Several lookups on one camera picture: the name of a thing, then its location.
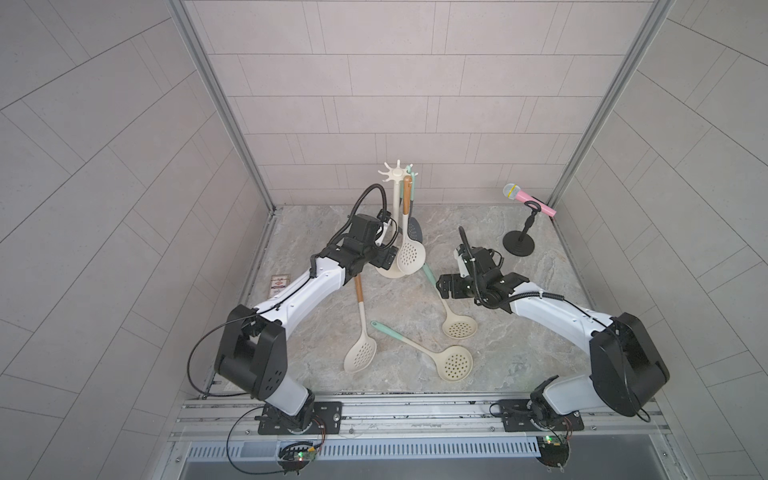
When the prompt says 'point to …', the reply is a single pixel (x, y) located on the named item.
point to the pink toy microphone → (514, 192)
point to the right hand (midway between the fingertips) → (447, 283)
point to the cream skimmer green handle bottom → (454, 363)
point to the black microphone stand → (522, 244)
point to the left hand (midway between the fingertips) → (382, 239)
